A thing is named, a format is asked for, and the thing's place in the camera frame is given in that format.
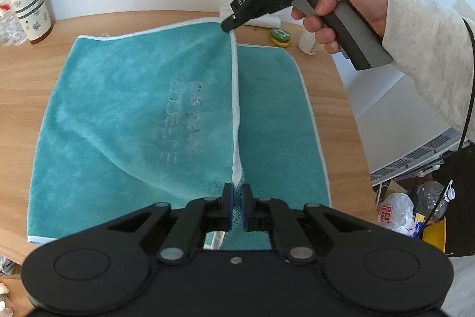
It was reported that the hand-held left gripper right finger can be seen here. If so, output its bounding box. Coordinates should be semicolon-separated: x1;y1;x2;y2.
241;183;366;264

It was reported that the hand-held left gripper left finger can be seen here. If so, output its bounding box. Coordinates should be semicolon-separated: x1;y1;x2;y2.
107;182;235;264

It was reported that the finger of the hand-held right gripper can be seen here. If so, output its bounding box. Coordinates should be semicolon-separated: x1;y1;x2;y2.
221;0;265;33

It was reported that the teal towel white trim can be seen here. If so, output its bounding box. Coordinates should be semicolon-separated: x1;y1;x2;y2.
28;17;332;251

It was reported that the person's right forearm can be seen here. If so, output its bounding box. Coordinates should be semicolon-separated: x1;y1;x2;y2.
380;0;475;143

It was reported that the person's right hand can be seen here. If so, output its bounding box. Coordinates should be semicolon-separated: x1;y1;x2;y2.
290;0;390;55

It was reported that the white tissue pack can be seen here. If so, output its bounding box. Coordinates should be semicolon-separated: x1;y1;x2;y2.
220;6;283;29

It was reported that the green round tin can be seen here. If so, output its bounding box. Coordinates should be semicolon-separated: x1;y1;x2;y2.
270;27;292;48

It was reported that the white pill bottle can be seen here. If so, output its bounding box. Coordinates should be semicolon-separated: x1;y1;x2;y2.
299;29;323;55

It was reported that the white plastic bag red print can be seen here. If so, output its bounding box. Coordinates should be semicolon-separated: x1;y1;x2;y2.
376;193;416;236

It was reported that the white vented appliance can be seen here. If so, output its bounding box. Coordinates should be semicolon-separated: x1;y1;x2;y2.
332;16;475;187

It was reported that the yellow container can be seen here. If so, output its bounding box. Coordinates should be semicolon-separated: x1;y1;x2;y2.
423;218;446;253

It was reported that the floral tumbler red lid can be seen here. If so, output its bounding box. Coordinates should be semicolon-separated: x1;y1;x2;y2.
3;0;56;45

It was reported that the black bin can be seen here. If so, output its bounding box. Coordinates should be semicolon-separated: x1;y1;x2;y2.
441;142;475;258

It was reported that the clear water bottle red label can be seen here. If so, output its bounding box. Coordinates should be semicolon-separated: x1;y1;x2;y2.
7;7;29;45
0;0;13;47

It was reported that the black cable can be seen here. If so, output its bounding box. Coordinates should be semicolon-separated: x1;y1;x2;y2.
319;0;475;239

